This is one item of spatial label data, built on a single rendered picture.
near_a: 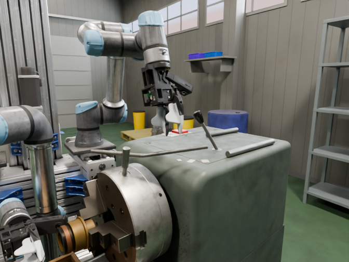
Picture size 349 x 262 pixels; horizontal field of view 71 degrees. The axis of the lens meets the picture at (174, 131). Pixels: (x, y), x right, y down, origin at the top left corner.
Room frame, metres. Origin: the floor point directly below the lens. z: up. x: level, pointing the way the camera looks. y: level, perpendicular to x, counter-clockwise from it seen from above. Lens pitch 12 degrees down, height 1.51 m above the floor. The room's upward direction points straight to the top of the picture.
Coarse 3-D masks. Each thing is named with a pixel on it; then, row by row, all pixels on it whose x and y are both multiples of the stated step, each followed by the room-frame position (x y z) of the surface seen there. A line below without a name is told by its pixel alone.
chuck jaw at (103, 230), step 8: (104, 224) 0.64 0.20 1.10; (112, 224) 0.63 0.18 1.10; (96, 232) 0.60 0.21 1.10; (104, 232) 0.59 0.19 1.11; (112, 232) 0.59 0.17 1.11; (120, 232) 0.59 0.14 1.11; (128, 232) 0.59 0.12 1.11; (96, 240) 0.59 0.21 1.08; (104, 240) 0.58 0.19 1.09; (112, 240) 0.58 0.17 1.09; (120, 240) 0.56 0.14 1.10; (128, 240) 0.57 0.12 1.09; (136, 240) 0.57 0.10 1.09; (144, 240) 0.59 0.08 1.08; (104, 248) 0.58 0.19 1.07; (120, 248) 0.56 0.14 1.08
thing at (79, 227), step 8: (72, 224) 0.61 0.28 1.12; (80, 224) 0.61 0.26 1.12; (88, 224) 0.63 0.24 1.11; (56, 232) 0.61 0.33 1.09; (64, 232) 0.58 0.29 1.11; (72, 232) 0.59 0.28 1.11; (80, 232) 0.59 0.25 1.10; (88, 232) 0.60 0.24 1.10; (64, 240) 0.57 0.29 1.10; (72, 240) 0.58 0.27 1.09; (80, 240) 0.59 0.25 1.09; (88, 240) 0.59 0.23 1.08; (64, 248) 0.56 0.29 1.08; (72, 248) 0.58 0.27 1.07; (80, 248) 0.59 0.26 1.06
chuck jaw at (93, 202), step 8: (96, 176) 0.74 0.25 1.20; (88, 184) 0.70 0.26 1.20; (96, 184) 0.72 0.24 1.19; (88, 192) 0.69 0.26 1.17; (96, 192) 0.70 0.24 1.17; (80, 200) 0.69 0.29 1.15; (88, 200) 0.68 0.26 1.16; (96, 200) 0.69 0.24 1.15; (104, 200) 0.70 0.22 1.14; (88, 208) 0.66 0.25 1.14; (96, 208) 0.67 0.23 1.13; (104, 208) 0.68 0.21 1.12; (80, 216) 0.64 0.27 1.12; (88, 216) 0.65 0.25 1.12
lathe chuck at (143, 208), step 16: (112, 176) 0.67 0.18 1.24; (128, 176) 0.68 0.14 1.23; (112, 192) 0.66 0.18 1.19; (128, 192) 0.62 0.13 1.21; (144, 192) 0.65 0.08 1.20; (112, 208) 0.67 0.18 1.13; (128, 208) 0.59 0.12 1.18; (144, 208) 0.61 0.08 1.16; (96, 224) 0.76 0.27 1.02; (128, 224) 0.59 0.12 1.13; (144, 224) 0.59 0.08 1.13; (160, 224) 0.62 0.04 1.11; (160, 240) 0.62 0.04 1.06; (112, 256) 0.68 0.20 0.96; (128, 256) 0.60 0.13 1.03; (144, 256) 0.59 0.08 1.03
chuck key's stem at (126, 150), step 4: (124, 148) 0.67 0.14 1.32; (128, 148) 0.68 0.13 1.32; (124, 152) 0.67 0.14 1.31; (128, 152) 0.67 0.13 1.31; (124, 156) 0.67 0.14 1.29; (128, 156) 0.68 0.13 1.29; (124, 160) 0.67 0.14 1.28; (128, 160) 0.68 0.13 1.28; (124, 164) 0.68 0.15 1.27; (128, 164) 0.68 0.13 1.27; (124, 168) 0.68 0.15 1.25; (124, 172) 0.68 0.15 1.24
